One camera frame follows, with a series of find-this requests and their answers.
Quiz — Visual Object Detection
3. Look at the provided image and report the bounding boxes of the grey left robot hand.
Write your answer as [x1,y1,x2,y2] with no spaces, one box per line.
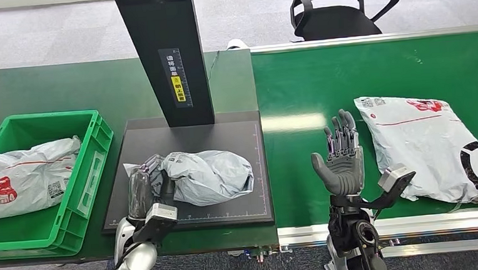
[124,153,178,221]

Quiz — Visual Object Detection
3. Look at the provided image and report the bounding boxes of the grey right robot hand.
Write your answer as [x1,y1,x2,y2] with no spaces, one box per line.
[308,108,367,199]

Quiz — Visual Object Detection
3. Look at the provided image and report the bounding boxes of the grey courier package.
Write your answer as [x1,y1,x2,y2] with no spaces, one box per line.
[123,147,257,211]

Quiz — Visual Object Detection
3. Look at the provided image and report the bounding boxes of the green plastic basket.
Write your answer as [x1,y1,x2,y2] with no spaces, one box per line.
[0,108,121,262]

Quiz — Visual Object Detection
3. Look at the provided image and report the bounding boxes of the black weighing platform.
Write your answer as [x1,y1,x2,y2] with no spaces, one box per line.
[94,109,275,236]

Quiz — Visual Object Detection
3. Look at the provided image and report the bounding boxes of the grey package with red house print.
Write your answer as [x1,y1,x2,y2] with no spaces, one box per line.
[0,135,86,221]

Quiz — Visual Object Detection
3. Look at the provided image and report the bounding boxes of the black and yellow column label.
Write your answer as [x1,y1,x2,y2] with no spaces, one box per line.
[158,47,193,109]

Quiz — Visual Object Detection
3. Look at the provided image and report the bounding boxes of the black office chair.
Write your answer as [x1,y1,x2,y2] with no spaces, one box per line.
[289,0,405,42]

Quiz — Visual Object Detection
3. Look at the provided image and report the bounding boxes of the black scale column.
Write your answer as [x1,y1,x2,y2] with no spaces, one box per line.
[111,0,216,132]

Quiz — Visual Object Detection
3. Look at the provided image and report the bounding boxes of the small white round object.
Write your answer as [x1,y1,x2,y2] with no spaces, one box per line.
[225,38,249,51]

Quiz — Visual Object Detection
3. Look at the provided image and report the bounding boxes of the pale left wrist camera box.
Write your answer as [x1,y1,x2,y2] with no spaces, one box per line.
[143,202,180,234]

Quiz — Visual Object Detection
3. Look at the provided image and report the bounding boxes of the green conveyor belt with metal frame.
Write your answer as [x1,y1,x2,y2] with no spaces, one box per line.
[250,24,478,266]

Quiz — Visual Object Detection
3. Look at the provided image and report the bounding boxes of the large grey package with black ring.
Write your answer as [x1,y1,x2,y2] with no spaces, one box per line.
[353,90,478,211]

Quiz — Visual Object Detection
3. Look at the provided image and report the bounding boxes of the thin black table cable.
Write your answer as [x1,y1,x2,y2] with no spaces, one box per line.
[205,50,222,83]

